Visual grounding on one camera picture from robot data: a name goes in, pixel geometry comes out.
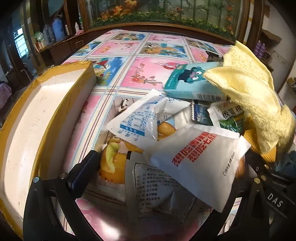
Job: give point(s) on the blue plush toy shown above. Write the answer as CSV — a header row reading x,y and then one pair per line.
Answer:
x,y
286,162

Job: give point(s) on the window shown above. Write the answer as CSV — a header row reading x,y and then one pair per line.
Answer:
x,y
19,41

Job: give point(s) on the white bag with red print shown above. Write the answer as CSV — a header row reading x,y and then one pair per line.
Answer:
x,y
203,162

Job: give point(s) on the white bottle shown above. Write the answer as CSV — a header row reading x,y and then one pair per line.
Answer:
x,y
76,26

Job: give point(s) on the orange ribbed cloth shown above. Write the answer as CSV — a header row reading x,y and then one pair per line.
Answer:
x,y
252,141

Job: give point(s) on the teal cartoon frog box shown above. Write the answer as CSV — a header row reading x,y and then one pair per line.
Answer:
x,y
185,78

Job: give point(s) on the white packet with blue print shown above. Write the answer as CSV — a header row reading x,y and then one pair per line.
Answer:
x,y
136,122

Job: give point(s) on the purple bottles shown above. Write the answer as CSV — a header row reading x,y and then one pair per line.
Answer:
x,y
261,48

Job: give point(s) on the clear water jug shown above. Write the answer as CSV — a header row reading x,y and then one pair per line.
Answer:
x,y
47,32

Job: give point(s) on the dark wooden cabinet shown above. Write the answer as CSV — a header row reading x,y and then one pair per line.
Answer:
x,y
64,48

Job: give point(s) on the table with purple cloth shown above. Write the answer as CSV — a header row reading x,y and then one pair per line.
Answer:
x,y
4,89

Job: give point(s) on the clear packet with black text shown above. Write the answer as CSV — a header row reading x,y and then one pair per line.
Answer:
x,y
150,185

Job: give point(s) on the green and white sachet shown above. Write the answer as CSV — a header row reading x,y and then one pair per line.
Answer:
x,y
227,118

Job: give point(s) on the glass panel with painted flowers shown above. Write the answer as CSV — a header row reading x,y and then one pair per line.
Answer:
x,y
161,11

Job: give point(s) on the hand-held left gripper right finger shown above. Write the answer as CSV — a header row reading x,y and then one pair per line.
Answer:
x,y
254,201

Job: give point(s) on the white foam box yellow tape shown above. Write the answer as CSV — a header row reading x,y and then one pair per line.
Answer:
x,y
34,129

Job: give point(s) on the black clip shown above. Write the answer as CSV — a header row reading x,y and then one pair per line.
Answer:
x,y
214,56

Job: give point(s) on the small blue and white packet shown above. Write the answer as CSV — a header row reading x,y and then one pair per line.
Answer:
x,y
200,114

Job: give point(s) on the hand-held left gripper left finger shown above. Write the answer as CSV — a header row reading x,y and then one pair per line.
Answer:
x,y
79,172

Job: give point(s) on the orange plush toy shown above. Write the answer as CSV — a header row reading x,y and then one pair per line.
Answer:
x,y
111,162

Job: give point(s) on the blue thermos jug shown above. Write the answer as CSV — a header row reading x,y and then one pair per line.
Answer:
x,y
57,29

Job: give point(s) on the green packet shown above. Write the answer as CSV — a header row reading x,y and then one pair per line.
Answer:
x,y
38,36

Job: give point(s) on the yellow towel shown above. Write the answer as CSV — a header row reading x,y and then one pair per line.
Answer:
x,y
249,88

